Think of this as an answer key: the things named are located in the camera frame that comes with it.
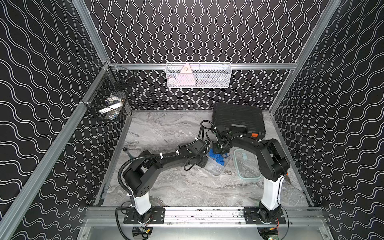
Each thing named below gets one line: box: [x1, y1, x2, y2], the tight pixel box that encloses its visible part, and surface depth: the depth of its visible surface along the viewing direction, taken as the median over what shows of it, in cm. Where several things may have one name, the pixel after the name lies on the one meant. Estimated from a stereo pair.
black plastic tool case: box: [211, 103, 266, 139], surface depth 109 cm
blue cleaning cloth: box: [208, 148, 229, 166], surface depth 91 cm
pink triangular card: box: [177, 63, 196, 86], surface depth 91 cm
